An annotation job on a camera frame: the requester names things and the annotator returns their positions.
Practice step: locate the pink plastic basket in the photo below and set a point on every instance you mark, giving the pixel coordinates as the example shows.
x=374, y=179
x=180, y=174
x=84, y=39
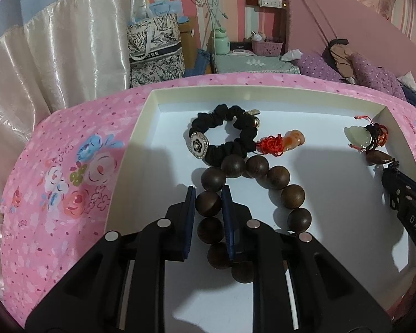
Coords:
x=267, y=48

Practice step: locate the white tissue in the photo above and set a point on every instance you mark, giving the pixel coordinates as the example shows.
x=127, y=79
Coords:
x=408, y=79
x=293, y=55

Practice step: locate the white shallow cardboard box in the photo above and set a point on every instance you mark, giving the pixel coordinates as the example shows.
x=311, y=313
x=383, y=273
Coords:
x=173, y=145

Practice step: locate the white satin curtain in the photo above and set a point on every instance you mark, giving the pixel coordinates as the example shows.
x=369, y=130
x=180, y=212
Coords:
x=72, y=59

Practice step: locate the black small box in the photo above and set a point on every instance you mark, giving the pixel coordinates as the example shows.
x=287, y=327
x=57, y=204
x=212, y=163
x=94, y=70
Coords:
x=241, y=48

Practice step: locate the brown cardboard box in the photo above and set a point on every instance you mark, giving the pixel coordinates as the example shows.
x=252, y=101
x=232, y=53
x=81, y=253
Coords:
x=189, y=48

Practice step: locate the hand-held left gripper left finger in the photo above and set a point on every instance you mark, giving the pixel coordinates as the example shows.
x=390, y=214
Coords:
x=189, y=215

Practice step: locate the green nightstand cloth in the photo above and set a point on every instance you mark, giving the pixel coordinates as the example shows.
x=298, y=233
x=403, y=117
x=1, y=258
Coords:
x=256, y=64

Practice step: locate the white power strip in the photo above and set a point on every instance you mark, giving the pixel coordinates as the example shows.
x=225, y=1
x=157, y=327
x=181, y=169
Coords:
x=270, y=2

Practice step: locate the brown bag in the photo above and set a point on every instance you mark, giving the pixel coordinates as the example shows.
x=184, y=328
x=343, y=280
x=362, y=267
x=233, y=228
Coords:
x=343, y=59

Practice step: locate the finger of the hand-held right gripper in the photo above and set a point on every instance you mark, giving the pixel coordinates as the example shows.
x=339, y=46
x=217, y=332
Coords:
x=414, y=215

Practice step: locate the small white bottle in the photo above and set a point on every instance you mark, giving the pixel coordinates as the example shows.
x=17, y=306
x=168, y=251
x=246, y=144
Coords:
x=258, y=36

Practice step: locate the green water bottle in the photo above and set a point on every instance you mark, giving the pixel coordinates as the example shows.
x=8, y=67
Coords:
x=221, y=43

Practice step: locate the black scrunchie with flower charm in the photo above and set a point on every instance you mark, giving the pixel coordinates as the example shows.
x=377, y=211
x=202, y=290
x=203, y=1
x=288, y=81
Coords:
x=228, y=151

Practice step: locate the black and white tote bag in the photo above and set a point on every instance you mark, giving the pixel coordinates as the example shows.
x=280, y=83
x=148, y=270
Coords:
x=152, y=59

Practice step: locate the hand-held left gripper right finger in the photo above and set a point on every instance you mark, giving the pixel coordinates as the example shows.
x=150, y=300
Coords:
x=228, y=222

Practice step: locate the pink headboard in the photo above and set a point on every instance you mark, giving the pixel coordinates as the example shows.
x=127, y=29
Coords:
x=350, y=17

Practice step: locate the light blue gift bag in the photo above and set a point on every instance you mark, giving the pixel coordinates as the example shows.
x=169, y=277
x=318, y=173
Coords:
x=166, y=7

